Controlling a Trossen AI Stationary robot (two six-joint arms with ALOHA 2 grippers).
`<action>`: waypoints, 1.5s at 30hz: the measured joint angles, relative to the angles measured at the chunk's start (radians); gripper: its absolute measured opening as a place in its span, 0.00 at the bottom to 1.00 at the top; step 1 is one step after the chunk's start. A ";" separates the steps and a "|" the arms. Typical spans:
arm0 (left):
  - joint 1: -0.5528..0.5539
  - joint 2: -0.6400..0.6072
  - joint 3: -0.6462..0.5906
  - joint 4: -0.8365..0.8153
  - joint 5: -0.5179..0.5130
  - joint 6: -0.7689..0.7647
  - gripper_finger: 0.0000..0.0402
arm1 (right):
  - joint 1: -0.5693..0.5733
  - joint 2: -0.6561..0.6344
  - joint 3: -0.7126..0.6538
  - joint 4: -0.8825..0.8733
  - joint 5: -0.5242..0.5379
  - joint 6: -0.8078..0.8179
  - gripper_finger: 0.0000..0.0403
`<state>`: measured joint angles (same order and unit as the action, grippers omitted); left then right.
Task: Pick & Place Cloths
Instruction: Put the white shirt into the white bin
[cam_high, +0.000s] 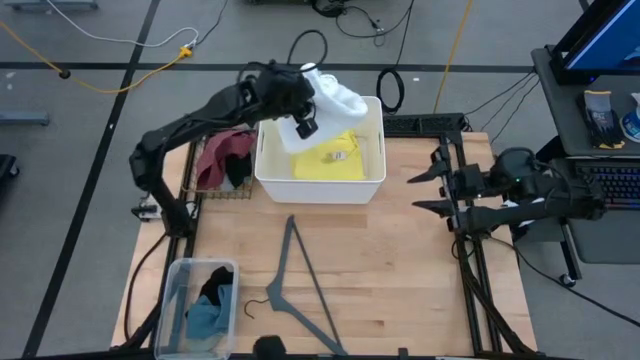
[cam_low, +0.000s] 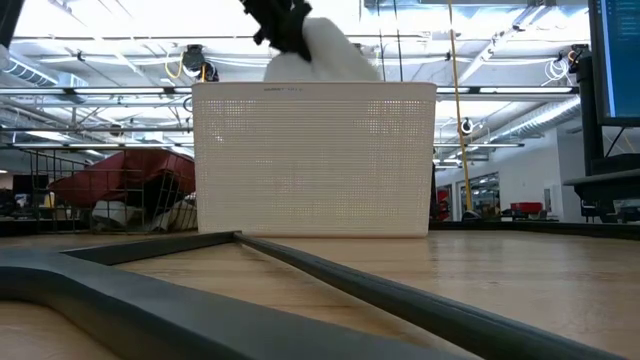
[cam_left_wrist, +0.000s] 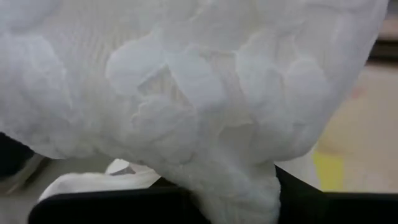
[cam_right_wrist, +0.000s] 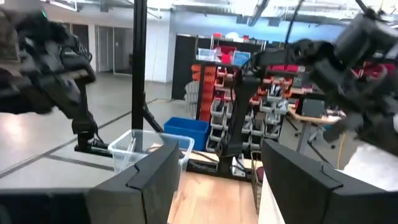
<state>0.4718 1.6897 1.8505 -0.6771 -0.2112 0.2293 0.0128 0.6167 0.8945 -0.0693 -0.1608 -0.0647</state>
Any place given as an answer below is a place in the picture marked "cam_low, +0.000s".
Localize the computer monitor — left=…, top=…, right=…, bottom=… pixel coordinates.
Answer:
left=587, top=0, right=640, bottom=128

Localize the black wire mesh basket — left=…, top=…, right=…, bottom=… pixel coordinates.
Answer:
left=22, top=145, right=199, bottom=235

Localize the grey computer cart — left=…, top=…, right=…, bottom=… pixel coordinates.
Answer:
left=563, top=53, right=640, bottom=224

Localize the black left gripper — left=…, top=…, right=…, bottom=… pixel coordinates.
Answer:
left=239, top=0, right=314, bottom=64

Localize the black aluminium table frame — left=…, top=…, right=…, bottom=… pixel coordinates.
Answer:
left=0, top=217, right=640, bottom=240

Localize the white cloth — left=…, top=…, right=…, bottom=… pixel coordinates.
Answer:
left=263, top=17, right=382, bottom=84

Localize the white perforated laundry basket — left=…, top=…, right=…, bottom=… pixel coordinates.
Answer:
left=191, top=81, right=439, bottom=239

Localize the ceiling air duct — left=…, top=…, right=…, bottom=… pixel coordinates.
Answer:
left=0, top=43, right=89, bottom=104
left=492, top=96, right=582, bottom=145

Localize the yellow cable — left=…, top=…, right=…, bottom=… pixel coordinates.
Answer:
left=447, top=0, right=474, bottom=214

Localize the red storage box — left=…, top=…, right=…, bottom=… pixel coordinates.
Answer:
left=509, top=201, right=544, bottom=216

